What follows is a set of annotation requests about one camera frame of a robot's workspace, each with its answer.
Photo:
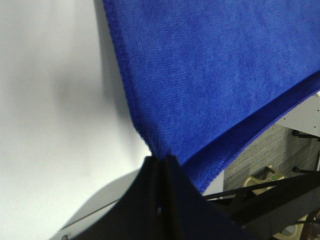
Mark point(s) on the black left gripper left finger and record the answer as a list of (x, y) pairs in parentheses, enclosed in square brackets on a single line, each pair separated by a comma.
[(125, 209)]

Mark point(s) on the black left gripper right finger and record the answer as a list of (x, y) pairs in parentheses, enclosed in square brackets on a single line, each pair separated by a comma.
[(187, 215)]

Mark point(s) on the blue towel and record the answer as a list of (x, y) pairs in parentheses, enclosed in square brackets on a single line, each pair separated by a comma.
[(204, 78)]

